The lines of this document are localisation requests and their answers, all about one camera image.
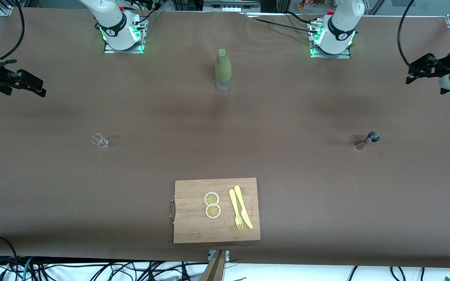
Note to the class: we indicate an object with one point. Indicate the steel cone jigger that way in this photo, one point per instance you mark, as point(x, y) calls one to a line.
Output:
point(367, 140)

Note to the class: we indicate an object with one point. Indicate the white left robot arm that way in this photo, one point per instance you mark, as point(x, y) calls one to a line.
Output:
point(342, 23)

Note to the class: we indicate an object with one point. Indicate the grey power strip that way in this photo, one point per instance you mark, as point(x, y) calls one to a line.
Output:
point(231, 8)

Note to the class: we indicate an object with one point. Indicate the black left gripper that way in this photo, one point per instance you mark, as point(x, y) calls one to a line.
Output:
point(442, 64)

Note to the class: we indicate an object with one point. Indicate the yellow plastic fork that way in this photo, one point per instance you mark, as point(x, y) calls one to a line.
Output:
point(234, 205)

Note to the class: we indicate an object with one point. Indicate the wooden cutting board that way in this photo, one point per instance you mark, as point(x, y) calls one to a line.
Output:
point(193, 226)

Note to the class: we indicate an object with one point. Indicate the yellow lemon slice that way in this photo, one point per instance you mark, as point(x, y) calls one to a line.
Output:
point(211, 198)
point(213, 212)

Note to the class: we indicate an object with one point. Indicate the green sleeved glass bottle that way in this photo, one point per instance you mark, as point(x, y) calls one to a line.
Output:
point(223, 66)

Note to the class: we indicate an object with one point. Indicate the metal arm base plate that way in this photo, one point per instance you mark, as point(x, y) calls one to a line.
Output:
point(123, 51)
point(330, 56)

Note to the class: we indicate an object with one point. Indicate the colourful snack pile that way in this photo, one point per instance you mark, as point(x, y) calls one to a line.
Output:
point(311, 4)

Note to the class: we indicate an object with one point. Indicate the wooden beam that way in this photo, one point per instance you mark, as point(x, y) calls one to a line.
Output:
point(215, 269)

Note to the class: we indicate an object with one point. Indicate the yellow plastic knife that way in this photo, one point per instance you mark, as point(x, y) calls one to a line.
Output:
point(242, 205)

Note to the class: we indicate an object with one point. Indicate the clear glass measuring beaker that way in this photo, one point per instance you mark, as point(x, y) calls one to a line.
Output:
point(100, 141)

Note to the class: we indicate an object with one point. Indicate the brown table cover sheet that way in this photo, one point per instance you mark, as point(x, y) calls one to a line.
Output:
point(225, 136)

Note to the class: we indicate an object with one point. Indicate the small metal bracket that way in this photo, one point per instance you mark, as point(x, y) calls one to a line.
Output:
point(227, 254)

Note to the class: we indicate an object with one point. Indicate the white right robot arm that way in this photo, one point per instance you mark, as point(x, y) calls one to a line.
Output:
point(111, 23)

